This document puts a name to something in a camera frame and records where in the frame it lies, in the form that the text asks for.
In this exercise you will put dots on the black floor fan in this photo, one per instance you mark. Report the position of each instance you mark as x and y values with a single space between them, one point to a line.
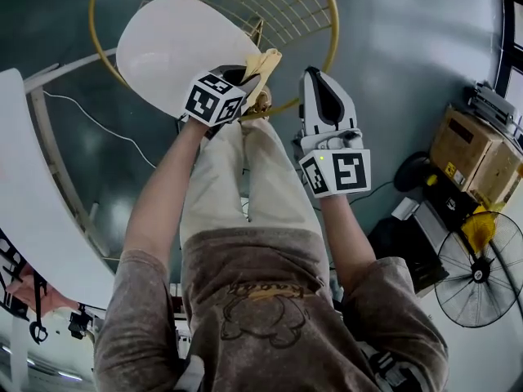
478 272

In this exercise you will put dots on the yellow cloth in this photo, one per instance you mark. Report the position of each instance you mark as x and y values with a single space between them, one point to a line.
261 61

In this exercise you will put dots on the person's right forearm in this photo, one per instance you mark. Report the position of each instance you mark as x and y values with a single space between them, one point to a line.
347 235

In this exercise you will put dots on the black equipment case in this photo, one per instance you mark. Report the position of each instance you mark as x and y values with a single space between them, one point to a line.
408 243

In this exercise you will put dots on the black clamp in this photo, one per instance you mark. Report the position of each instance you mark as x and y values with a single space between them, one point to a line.
78 323

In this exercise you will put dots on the person's left forearm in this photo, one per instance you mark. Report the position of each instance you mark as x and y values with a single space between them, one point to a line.
163 186

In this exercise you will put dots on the white metal table frame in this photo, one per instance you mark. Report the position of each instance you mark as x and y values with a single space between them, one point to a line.
49 137

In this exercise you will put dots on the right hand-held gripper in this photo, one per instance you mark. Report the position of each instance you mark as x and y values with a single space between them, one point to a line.
327 137

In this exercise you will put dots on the white table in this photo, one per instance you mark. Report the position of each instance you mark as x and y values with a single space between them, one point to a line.
37 194

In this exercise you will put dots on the person's brown printed shirt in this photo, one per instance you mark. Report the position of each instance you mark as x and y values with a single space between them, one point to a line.
253 313

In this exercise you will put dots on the black white waist device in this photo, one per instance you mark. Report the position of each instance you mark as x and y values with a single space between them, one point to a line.
388 366

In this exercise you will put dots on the grey metal device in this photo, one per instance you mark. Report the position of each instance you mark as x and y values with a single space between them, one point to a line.
492 104

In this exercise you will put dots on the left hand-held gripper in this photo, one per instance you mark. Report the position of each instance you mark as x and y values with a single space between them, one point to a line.
212 98

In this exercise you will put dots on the wooden crate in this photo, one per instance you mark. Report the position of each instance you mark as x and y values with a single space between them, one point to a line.
470 153

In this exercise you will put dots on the person's tan shoe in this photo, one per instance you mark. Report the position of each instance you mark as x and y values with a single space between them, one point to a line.
263 102

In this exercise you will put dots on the black rubber wheel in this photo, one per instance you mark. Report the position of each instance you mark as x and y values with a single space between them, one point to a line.
410 172

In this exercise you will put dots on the black window frame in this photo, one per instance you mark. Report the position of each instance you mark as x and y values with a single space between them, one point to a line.
508 35

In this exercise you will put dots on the yellow rag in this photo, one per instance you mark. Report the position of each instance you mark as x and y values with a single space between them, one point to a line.
482 227

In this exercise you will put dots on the person's beige trousers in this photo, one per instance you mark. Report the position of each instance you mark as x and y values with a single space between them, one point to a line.
229 186

